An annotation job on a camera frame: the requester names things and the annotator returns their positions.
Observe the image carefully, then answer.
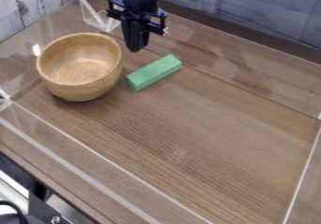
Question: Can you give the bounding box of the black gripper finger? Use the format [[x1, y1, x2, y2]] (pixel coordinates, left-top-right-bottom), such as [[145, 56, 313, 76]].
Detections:
[[122, 16, 151, 52]]

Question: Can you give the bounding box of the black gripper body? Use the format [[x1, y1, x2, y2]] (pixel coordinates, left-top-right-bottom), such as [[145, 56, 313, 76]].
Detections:
[[108, 0, 169, 36]]

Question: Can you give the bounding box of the green rectangular block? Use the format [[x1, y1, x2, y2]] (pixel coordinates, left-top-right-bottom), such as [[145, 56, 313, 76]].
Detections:
[[126, 54, 182, 91]]

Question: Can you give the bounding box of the wooden bowl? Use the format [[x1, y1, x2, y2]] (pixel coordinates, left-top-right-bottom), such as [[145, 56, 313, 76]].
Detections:
[[36, 33, 122, 101]]

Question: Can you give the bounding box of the clear acrylic corner bracket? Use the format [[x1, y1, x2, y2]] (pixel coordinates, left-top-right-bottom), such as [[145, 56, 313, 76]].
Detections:
[[79, 0, 121, 33]]

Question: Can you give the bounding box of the clear acrylic enclosure wall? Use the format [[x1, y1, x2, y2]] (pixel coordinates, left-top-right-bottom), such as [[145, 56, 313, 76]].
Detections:
[[0, 86, 321, 224]]

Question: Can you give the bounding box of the black metal clamp bracket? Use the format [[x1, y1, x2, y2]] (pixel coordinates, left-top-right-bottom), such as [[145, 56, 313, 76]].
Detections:
[[28, 188, 82, 224]]

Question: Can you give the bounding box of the black cable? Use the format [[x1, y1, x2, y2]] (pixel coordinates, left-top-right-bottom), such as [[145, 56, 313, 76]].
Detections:
[[0, 200, 31, 224]]

